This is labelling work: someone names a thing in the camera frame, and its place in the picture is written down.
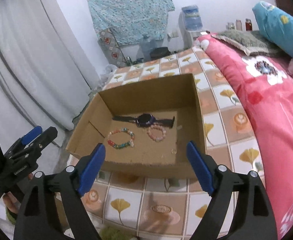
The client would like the multicolour bead bracelet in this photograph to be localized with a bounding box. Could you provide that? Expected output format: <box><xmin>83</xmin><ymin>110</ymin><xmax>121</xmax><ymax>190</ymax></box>
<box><xmin>106</xmin><ymin>127</ymin><xmax>135</xmax><ymax>150</ymax></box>

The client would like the pink bead bracelet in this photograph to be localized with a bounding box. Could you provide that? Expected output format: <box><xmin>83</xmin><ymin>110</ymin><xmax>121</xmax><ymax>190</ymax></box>
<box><xmin>146</xmin><ymin>123</ymin><xmax>167</xmax><ymax>143</ymax></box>

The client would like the green fuzzy sleeve forearm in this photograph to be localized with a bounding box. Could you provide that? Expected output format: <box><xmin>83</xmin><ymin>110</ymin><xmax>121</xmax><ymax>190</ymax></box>
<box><xmin>5</xmin><ymin>207</ymin><xmax>17</xmax><ymax>225</ymax></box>

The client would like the person's left hand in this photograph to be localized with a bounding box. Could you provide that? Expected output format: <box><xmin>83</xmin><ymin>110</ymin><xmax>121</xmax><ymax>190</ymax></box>
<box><xmin>1</xmin><ymin>172</ymin><xmax>35</xmax><ymax>215</ymax></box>

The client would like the white grey curtain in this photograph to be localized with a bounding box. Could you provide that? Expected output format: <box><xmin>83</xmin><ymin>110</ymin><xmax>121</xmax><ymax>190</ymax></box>
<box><xmin>0</xmin><ymin>0</ymin><xmax>101</xmax><ymax>198</ymax></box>

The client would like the crumpled white plastic bag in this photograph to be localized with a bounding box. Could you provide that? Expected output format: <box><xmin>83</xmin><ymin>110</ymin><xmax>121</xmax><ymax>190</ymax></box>
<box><xmin>99</xmin><ymin>64</ymin><xmax>118</xmax><ymax>87</ymax></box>

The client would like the brown cardboard box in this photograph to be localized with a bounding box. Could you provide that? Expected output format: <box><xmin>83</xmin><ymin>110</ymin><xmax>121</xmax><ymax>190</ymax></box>
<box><xmin>66</xmin><ymin>74</ymin><xmax>205</xmax><ymax>179</ymax></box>

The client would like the black purple wrist watch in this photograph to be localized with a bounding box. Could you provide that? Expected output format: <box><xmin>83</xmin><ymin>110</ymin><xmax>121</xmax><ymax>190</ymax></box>
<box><xmin>112</xmin><ymin>113</ymin><xmax>175</xmax><ymax>128</ymax></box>

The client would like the patchwork fabric panel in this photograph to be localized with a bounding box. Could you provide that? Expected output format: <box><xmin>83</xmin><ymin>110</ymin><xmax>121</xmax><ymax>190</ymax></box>
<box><xmin>98</xmin><ymin>28</ymin><xmax>127</xmax><ymax>68</ymax></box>

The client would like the pink floral quilt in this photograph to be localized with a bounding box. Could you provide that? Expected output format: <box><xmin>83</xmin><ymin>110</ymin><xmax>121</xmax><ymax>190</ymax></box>
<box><xmin>197</xmin><ymin>35</ymin><xmax>293</xmax><ymax>238</ymax></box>

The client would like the teal floral hanging cloth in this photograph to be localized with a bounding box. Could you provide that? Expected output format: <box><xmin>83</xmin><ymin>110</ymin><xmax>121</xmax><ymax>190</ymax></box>
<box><xmin>87</xmin><ymin>0</ymin><xmax>175</xmax><ymax>46</ymax></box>

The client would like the grey green fuzzy cushion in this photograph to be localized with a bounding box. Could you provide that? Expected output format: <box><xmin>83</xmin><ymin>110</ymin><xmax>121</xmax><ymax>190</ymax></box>
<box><xmin>212</xmin><ymin>29</ymin><xmax>283</xmax><ymax>57</ymax></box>

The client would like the teal cartoon pillow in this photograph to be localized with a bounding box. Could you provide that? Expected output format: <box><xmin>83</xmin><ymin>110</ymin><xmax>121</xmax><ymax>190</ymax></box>
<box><xmin>252</xmin><ymin>1</ymin><xmax>293</xmax><ymax>58</ymax></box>

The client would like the pink small bottle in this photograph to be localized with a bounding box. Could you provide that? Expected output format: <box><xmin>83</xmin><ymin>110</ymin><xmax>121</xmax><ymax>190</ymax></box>
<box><xmin>236</xmin><ymin>20</ymin><xmax>243</xmax><ymax>31</ymax></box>

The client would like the white water dispenser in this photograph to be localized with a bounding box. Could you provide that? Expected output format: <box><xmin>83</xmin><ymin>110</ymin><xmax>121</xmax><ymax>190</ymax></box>
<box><xmin>179</xmin><ymin>13</ymin><xmax>207</xmax><ymax>49</ymax></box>

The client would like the blue water jug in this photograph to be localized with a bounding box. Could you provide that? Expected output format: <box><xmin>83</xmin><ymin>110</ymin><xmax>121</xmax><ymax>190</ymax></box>
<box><xmin>182</xmin><ymin>5</ymin><xmax>203</xmax><ymax>31</ymax></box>

